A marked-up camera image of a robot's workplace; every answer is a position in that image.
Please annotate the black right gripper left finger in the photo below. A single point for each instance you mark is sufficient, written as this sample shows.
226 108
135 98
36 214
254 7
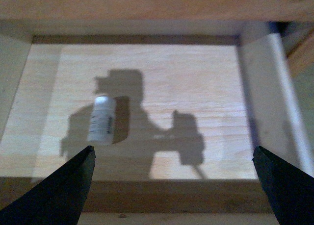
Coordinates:
57 200

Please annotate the white medicine bottle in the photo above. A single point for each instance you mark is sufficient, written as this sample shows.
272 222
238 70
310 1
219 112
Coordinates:
102 121

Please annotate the wooden nightstand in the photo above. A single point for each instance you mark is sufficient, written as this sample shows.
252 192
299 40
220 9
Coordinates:
101 10

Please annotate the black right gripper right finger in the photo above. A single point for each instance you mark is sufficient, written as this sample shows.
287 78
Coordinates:
289 190

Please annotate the wooden drawer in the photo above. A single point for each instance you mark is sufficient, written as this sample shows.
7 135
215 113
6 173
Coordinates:
194 99

